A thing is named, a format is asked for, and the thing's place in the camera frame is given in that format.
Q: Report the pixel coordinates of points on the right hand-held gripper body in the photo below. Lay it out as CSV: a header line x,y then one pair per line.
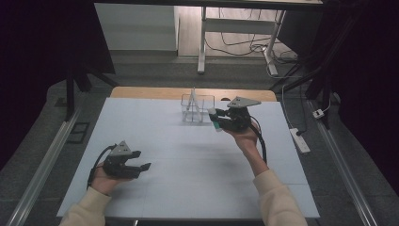
x,y
236,121

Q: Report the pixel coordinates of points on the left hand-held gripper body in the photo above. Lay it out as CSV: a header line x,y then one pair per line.
x,y
120,164

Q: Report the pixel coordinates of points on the clear acrylic pen holder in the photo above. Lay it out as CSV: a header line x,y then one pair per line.
x,y
207,106

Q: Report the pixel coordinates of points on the white pen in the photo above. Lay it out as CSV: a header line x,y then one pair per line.
x,y
197,105

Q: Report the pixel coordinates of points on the clear grey pen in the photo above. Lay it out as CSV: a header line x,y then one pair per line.
x,y
190,100

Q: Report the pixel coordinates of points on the person's right hand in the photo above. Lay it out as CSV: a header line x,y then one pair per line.
x,y
244,138

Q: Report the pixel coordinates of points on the person's left hand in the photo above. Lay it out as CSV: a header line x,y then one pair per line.
x,y
103,183

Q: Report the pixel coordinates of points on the white table mat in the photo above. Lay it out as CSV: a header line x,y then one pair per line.
x,y
188,188

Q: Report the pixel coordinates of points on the white power strip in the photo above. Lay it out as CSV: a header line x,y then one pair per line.
x,y
299,141

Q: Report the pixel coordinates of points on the small white adapter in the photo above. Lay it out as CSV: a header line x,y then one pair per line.
x,y
318,113

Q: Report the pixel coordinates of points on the black stand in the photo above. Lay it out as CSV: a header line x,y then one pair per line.
x,y
69,94
323,84

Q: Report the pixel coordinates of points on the white cabinet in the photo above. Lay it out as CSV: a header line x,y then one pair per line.
x,y
135,28

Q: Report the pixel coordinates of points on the dark curtain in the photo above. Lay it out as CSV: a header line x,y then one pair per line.
x,y
31,62
370,78

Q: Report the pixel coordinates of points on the white desk frame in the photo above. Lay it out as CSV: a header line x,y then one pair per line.
x,y
202,47

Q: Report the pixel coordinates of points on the aluminium floor rail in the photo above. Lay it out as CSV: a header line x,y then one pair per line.
x,y
345,175
40,175

